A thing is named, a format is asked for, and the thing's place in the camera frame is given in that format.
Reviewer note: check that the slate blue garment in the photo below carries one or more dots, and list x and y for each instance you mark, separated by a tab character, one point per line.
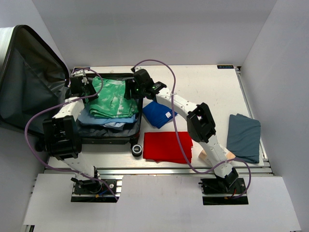
243	138

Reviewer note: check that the green white tie-dye shirt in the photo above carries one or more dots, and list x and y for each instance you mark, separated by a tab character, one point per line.
110	102

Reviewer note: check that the beige tissue pack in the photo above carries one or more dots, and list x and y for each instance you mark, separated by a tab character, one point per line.
215	159

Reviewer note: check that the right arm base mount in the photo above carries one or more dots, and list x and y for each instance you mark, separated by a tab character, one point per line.
214	194

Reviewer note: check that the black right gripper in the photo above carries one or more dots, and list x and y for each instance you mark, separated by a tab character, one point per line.
129	84

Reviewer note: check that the black open suitcase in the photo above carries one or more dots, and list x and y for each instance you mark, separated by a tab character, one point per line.
34	80

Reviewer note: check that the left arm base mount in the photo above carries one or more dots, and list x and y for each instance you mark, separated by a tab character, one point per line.
90	191

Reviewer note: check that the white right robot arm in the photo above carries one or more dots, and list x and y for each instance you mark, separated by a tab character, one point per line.
200	123

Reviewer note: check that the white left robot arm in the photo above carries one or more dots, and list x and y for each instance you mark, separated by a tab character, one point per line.
61	134

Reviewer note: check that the red cloth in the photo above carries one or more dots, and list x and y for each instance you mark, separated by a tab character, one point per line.
162	146

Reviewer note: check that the light blue garment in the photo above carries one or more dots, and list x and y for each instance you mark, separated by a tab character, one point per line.
87	119

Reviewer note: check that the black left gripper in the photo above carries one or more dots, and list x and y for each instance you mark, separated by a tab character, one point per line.
89	84

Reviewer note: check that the royal blue towel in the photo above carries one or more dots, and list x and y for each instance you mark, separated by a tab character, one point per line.
157	114

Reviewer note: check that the blue label sticker right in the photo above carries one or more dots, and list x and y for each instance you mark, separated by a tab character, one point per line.
225	66

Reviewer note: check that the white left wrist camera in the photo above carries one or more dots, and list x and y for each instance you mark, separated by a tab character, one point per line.
79	72

